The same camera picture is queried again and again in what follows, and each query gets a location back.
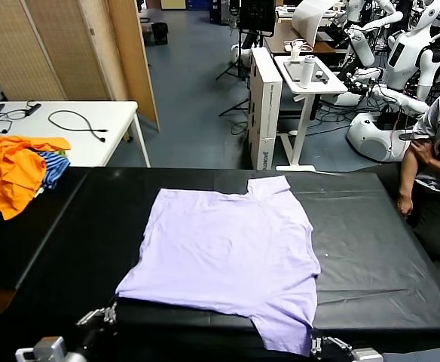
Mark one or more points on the black tripod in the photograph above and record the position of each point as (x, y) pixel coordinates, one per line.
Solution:
(240, 56)

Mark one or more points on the white table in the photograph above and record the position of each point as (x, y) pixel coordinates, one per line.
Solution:
(122, 113)

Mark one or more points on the grey tablet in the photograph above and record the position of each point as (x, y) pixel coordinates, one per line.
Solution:
(293, 69)

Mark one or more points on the wooden folding screen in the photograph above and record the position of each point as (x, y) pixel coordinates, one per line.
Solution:
(73, 49)

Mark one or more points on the brown wooden desk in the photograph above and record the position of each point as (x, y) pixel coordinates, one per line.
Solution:
(278, 39)

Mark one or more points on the lavender t-shirt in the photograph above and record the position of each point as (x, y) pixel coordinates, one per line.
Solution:
(223, 245)

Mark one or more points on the black table cover sheet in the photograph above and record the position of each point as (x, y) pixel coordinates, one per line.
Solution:
(355, 245)

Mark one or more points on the small black device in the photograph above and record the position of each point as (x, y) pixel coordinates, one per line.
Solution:
(323, 77)

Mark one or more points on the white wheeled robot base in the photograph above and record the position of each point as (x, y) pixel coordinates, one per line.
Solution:
(245, 54)
(346, 99)
(370, 132)

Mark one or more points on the white humanoid robot black shoulders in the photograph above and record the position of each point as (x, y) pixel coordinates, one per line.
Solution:
(401, 56)

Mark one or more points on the green garment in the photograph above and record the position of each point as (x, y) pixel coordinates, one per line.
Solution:
(63, 153)

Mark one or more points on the person left hand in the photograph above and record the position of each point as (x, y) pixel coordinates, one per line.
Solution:
(423, 152)

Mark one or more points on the white curved panel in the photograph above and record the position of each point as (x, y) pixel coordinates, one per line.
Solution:
(306, 19)

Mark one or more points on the black covered side table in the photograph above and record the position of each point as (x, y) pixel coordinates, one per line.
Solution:
(1, 249)

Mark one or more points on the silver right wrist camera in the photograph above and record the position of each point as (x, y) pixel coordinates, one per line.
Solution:
(367, 356)

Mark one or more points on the black power adapter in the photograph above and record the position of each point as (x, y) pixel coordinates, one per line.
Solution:
(34, 108)

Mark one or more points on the blue storage crates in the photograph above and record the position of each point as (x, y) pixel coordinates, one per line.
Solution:
(197, 3)

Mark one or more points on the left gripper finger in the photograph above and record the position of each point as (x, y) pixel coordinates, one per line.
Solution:
(92, 318)
(111, 315)

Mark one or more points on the small white standing desk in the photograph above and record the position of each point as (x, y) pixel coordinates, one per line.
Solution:
(333, 86)

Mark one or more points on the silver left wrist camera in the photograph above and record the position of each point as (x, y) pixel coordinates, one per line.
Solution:
(46, 348)

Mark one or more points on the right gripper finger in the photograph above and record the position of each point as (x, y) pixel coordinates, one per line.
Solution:
(337, 345)
(316, 345)

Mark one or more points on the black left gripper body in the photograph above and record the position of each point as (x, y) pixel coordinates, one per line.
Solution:
(95, 339)

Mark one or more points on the black monitor panel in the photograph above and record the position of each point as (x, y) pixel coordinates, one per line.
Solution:
(255, 15)

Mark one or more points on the white water bottle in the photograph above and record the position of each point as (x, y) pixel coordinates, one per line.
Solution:
(307, 73)

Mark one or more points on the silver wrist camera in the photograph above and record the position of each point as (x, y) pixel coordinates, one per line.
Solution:
(367, 356)
(46, 348)

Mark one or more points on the person right hand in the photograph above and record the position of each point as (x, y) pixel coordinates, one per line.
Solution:
(404, 205)

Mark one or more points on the black trash bin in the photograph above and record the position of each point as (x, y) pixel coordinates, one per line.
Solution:
(160, 34)

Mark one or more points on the orange garment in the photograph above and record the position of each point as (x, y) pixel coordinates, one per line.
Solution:
(9, 173)

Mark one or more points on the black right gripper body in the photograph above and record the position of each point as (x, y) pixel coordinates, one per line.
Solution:
(337, 357)

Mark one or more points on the tall white cardboard box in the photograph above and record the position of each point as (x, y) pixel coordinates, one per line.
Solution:
(269, 113)

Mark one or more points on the blue striped garment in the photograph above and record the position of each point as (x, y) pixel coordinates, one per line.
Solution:
(56, 167)

